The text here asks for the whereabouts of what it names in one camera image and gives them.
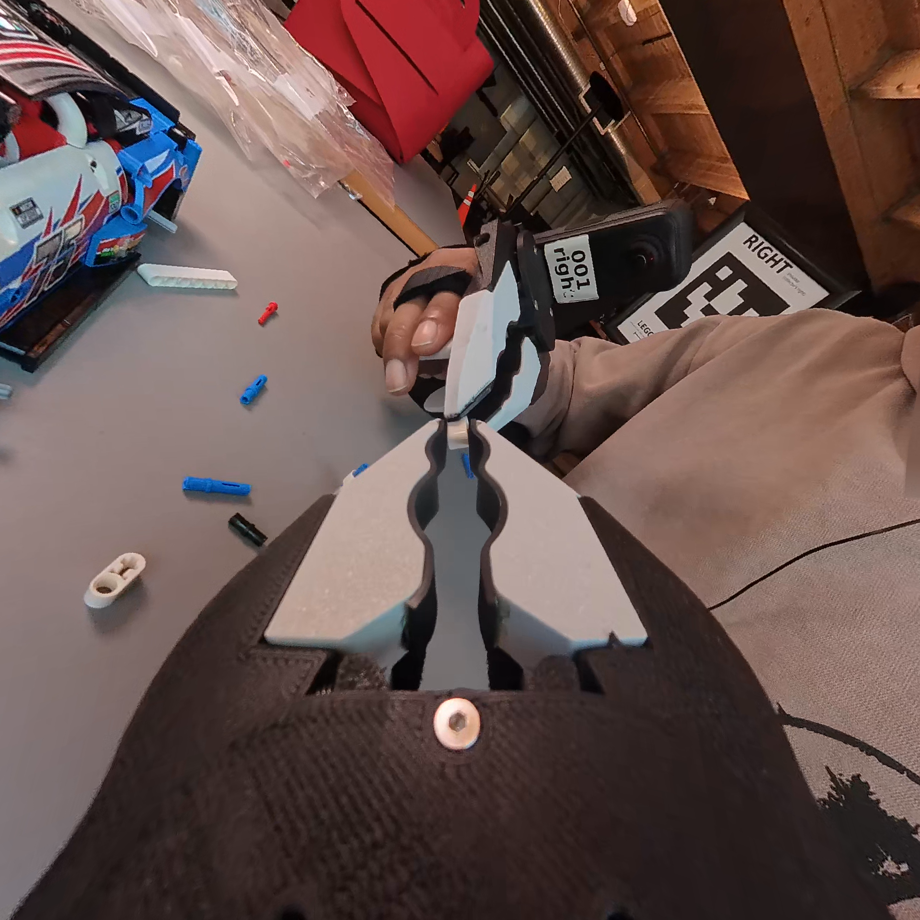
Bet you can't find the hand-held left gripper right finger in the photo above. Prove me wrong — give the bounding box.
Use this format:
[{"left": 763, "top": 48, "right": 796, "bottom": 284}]
[{"left": 466, "top": 420, "right": 649, "bottom": 656}]

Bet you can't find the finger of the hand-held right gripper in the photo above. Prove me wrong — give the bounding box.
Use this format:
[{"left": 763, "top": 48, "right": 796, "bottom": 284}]
[
  {"left": 444, "top": 259, "right": 523, "bottom": 423},
  {"left": 474, "top": 320, "right": 553, "bottom": 432}
]

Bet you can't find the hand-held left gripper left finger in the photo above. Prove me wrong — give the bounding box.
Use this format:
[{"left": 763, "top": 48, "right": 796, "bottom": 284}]
[{"left": 263, "top": 419, "right": 443, "bottom": 654}]

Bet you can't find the toy brick race car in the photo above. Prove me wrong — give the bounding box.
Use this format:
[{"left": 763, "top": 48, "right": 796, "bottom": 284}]
[{"left": 0, "top": 0, "right": 204, "bottom": 373}]

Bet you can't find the person's right hand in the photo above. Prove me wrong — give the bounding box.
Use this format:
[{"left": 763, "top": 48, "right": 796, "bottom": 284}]
[{"left": 371, "top": 273, "right": 475, "bottom": 396}]

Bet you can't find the black framed code sign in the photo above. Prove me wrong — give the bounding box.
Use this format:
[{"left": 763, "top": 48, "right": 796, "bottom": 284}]
[{"left": 604, "top": 205, "right": 861, "bottom": 346}]

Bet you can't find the short white two-hole beam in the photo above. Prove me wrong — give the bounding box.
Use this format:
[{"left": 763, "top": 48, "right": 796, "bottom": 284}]
[{"left": 83, "top": 552, "right": 147, "bottom": 609}]

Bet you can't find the red bag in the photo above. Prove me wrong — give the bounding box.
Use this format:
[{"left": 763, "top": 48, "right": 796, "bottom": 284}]
[{"left": 284, "top": 0, "right": 497, "bottom": 165}]

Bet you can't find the long white brick beam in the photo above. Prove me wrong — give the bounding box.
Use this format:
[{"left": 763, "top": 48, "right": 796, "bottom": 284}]
[{"left": 137, "top": 263, "right": 238, "bottom": 291}]

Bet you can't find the heap of clear plastic bags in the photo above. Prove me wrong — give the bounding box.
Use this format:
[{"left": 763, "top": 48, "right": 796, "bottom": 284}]
[{"left": 86, "top": 0, "right": 396, "bottom": 202}]

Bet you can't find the metal air duct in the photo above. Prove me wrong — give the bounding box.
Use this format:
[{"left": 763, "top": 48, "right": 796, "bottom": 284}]
[{"left": 478, "top": 0, "right": 651, "bottom": 206}]

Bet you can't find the thin black cable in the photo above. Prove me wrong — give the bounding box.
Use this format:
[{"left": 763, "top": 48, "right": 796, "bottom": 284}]
[{"left": 708, "top": 517, "right": 920, "bottom": 612}]

